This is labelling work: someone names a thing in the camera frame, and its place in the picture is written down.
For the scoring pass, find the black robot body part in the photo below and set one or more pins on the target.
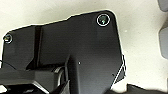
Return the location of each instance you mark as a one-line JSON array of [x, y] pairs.
[[146, 90]]

